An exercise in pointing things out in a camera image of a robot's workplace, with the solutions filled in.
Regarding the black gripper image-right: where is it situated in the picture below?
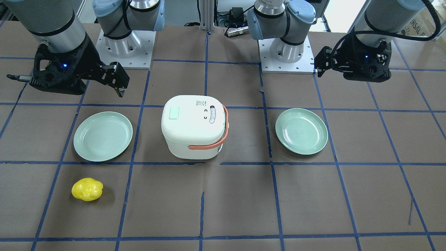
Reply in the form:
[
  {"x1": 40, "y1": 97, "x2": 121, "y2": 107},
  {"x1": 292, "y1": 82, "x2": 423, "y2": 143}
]
[{"x1": 314, "y1": 35, "x2": 392, "y2": 83}]

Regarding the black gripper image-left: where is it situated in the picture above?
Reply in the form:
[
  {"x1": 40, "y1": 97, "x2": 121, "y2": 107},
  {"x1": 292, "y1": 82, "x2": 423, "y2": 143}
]
[{"x1": 7, "y1": 35, "x2": 130, "y2": 98}]

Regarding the white rice cooker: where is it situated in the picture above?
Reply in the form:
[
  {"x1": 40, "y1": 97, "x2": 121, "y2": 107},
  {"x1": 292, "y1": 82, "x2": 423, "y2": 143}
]
[{"x1": 161, "y1": 95, "x2": 229, "y2": 159}]

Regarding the green plate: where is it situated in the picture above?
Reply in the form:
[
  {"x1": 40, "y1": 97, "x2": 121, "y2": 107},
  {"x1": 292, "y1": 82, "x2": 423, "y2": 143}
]
[
  {"x1": 275, "y1": 108, "x2": 328, "y2": 155},
  {"x1": 73, "y1": 111, "x2": 133, "y2": 162}
]

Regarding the silver cylindrical connector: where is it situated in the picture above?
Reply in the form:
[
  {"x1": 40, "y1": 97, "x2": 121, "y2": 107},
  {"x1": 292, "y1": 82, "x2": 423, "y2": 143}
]
[{"x1": 225, "y1": 26, "x2": 249, "y2": 38}]

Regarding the black power adapter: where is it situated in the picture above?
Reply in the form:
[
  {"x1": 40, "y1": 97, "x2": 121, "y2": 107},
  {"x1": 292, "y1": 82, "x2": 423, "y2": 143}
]
[{"x1": 229, "y1": 7, "x2": 244, "y2": 20}]

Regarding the yellow lemon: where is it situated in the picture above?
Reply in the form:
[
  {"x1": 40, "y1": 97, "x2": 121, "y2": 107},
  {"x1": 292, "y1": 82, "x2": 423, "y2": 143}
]
[{"x1": 71, "y1": 177, "x2": 104, "y2": 201}]

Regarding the metal base plate image-right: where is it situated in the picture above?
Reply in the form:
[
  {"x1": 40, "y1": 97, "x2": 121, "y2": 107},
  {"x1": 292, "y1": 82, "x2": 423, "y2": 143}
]
[{"x1": 258, "y1": 37, "x2": 314, "y2": 74}]

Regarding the metal base plate image-left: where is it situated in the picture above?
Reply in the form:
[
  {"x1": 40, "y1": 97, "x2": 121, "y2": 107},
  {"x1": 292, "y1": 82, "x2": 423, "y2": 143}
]
[{"x1": 95, "y1": 31, "x2": 156, "y2": 70}]

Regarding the aluminium frame post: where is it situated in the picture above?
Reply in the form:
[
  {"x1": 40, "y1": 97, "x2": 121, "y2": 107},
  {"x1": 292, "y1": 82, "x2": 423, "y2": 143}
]
[{"x1": 199, "y1": 0, "x2": 216, "y2": 33}]

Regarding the black corrugated cable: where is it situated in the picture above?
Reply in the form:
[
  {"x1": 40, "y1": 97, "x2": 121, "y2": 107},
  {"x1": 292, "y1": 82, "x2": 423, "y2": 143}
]
[{"x1": 331, "y1": 0, "x2": 442, "y2": 56}]

